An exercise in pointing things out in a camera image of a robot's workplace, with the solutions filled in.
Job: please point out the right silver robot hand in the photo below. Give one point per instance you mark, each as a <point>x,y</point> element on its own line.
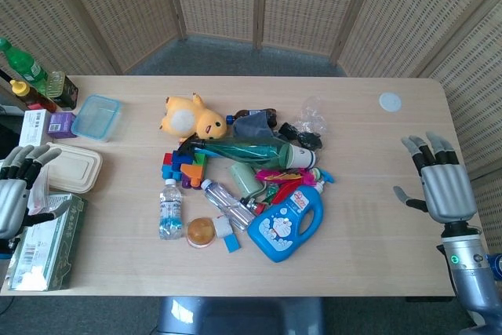
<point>445,188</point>

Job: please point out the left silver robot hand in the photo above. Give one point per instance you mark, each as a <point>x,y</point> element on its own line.
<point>9,203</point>

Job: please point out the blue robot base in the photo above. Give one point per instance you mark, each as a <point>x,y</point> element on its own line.
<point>239,315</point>

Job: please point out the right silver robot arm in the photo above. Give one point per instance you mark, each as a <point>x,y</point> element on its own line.
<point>468,268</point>

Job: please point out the yellow capped sauce bottle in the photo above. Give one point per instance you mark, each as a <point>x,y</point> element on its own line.
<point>33,96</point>

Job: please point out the green soda bottle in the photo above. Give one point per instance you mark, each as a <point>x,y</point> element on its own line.
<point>25,63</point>

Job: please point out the small labelled water bottle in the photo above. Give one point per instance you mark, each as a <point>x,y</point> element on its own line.
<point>170,215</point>

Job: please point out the teal green plastic bottle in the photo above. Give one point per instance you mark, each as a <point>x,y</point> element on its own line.
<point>243,149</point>

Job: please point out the brown cola bottle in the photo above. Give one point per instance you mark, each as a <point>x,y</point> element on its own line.
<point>253,112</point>

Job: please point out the clear empty plastic bottle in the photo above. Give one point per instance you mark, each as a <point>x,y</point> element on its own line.
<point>227,203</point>

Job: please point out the clear plastic bag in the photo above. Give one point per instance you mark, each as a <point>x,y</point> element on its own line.
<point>41,194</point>

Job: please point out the green tissue box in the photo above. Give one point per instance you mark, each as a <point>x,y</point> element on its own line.
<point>49,242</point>

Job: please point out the beige lunch box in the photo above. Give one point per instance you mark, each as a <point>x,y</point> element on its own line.
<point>74,168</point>

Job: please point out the white carton box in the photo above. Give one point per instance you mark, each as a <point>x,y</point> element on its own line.
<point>33,127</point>

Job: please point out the purple small box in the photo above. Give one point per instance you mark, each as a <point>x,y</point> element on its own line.
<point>62,125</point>

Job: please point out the white round table cap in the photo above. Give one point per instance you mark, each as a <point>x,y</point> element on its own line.
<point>390,101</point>

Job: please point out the blue plastic food container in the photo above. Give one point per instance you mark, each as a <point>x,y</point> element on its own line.
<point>96,117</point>

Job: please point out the dark tea box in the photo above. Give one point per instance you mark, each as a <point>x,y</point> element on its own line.
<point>64,92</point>

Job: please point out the white paper cup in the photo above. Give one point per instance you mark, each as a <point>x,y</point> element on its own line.
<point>301,156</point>

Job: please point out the black crumpled bag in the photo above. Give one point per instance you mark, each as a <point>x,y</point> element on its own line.
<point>302,135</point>

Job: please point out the clear crumpled plastic wrap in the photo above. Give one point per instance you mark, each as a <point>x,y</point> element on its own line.
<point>311,113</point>

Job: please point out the red plastic toy piece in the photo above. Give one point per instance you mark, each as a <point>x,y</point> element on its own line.
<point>284,193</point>

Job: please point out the blue detergent jug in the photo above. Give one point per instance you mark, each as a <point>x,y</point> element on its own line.
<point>285,221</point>

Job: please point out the pink feather toy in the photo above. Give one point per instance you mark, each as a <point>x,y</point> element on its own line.
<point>282,176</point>

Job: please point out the colourful building block pile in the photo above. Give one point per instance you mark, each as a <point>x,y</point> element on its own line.
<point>184,168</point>

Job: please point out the pale green roller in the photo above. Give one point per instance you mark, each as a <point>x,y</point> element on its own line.
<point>245,182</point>

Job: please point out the yellow plush toy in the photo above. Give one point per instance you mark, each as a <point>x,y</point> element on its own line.
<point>194,118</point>

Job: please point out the grey cloth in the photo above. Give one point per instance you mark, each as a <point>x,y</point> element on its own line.
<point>251,125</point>

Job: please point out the blue white sponge block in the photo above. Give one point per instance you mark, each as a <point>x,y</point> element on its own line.
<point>227,233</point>

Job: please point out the woven folding screen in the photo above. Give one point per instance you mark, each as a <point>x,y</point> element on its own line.
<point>251,5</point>

